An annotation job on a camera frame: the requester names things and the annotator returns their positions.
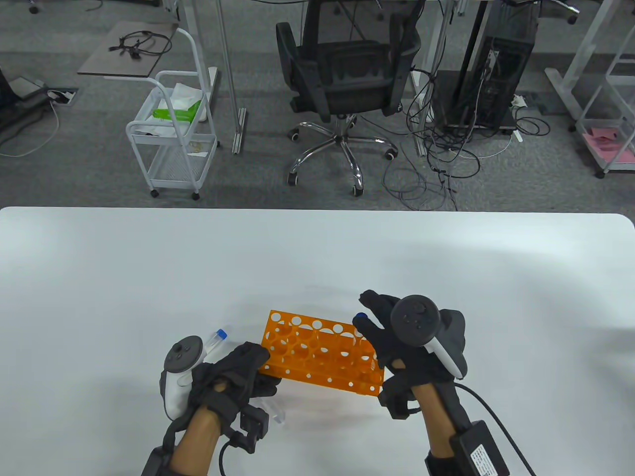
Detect white desk frame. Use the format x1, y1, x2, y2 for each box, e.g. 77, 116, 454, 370
545, 0, 616, 122

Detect person's left forearm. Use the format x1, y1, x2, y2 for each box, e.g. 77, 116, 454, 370
166, 407, 224, 476

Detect black chair base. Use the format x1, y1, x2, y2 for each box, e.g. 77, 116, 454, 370
501, 0, 581, 25

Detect white wire trolley cart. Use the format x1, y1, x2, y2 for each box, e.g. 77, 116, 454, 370
125, 70, 220, 200

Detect white shelf trolley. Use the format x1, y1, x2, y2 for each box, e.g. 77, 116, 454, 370
575, 45, 635, 179

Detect tangle of black floor cables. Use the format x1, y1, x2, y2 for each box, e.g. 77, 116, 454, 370
381, 64, 551, 211

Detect black cable bundle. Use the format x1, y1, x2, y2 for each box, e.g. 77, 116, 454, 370
108, 30, 173, 59

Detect green packet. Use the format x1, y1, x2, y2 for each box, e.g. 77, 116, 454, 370
151, 102, 203, 122

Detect black labelled sensor box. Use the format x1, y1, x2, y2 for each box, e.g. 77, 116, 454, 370
140, 446, 172, 476
451, 420, 511, 476

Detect black equipment base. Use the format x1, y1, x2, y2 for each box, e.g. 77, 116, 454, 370
0, 67, 53, 132

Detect grey metal desk leg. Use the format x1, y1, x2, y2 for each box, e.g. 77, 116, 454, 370
214, 0, 248, 155
412, 0, 454, 157

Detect pink paper sheet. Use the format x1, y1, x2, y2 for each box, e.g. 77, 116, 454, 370
583, 126, 635, 167

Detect person's left hand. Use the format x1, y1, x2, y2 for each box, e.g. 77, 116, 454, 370
186, 341, 283, 424

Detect orange test tube rack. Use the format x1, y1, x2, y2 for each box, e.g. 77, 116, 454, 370
259, 310, 385, 396

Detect white plastic bag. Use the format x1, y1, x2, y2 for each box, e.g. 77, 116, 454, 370
171, 82, 206, 112

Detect black office chair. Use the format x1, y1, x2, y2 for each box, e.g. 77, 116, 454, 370
275, 0, 422, 196

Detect black and white tracking controller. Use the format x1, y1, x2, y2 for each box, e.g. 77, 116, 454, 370
390, 295, 468, 381
159, 336, 205, 422

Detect black computer tower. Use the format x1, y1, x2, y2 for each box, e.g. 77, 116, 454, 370
434, 0, 539, 134

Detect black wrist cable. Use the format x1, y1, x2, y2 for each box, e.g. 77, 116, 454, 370
218, 441, 239, 476
454, 382, 539, 476

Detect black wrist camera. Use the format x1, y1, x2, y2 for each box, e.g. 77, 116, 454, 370
231, 407, 271, 454
380, 382, 422, 421

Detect person's right forearm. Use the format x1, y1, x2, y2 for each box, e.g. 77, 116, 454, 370
412, 382, 477, 459

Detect person's right hand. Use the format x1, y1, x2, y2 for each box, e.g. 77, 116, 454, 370
352, 290, 456, 397

